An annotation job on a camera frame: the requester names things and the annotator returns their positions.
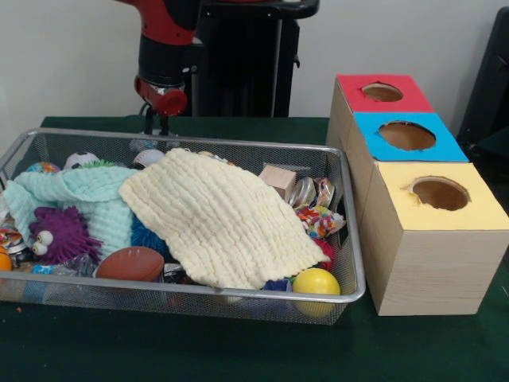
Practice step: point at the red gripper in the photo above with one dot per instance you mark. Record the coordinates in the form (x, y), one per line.
(161, 97)

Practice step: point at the clear plastic packet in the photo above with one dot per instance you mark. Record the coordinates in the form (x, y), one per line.
(145, 144)

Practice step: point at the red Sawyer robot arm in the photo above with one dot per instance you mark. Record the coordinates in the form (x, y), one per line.
(167, 40)

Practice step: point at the clear mesh bin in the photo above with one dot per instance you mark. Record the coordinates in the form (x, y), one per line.
(119, 306)

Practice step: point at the white ball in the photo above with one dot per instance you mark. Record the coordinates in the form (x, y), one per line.
(149, 157)

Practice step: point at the small soccer ball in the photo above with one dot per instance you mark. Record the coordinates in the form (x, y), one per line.
(81, 160)

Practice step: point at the mint green cloth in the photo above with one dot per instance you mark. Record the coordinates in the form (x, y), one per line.
(87, 191)

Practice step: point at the cream yellow cloth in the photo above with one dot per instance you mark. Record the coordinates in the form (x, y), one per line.
(223, 219)

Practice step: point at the small wooden block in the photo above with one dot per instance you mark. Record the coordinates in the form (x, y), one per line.
(278, 180)

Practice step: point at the purple spiky toy with eyes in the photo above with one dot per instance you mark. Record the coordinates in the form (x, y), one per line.
(67, 235)

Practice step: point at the brown toy football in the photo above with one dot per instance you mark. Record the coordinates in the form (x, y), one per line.
(130, 264)

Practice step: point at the colourful crinkly packet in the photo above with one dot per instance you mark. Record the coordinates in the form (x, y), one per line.
(320, 221)

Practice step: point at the orange toy basketball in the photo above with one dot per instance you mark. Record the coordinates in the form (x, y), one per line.
(4, 261)

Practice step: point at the yellow ball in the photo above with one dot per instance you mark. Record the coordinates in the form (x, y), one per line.
(316, 282)

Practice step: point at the dark green table cloth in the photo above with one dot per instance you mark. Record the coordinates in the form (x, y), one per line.
(238, 350)

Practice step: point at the black chair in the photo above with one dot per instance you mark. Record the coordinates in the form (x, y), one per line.
(489, 87)

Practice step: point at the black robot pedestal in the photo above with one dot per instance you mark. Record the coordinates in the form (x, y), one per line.
(246, 72)

